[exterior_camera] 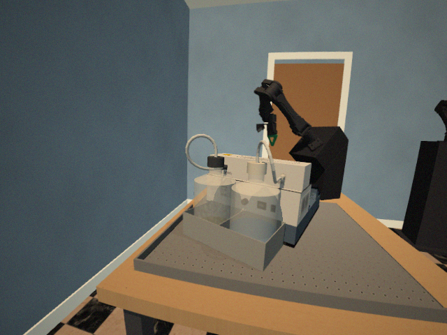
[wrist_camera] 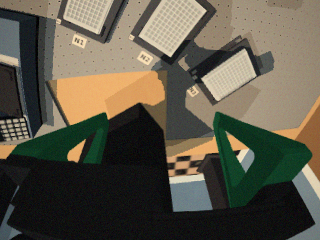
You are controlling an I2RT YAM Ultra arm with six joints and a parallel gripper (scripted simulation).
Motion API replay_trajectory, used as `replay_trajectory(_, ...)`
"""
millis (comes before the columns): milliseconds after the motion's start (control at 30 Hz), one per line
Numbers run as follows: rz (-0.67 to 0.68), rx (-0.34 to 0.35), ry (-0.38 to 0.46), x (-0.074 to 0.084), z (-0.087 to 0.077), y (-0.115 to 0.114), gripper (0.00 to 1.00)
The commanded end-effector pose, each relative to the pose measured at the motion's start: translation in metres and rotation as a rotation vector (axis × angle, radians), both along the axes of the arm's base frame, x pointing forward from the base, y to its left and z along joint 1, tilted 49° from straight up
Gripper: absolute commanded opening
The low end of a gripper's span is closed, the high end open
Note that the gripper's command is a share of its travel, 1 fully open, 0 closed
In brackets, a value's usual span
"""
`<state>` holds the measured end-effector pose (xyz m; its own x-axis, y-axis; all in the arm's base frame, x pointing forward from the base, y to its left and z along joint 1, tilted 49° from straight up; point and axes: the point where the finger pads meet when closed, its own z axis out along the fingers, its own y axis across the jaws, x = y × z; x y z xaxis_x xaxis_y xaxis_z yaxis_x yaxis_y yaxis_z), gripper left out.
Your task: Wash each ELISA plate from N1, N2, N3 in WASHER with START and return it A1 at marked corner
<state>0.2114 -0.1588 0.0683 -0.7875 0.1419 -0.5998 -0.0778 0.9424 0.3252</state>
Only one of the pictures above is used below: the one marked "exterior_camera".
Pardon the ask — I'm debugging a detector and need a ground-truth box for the clear plastic bottle with beige cap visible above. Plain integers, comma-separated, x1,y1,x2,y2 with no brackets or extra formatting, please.
229,161,280,242

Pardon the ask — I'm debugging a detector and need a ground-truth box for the clear plastic bottle with black cap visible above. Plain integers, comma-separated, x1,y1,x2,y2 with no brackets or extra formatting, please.
194,156,236,225

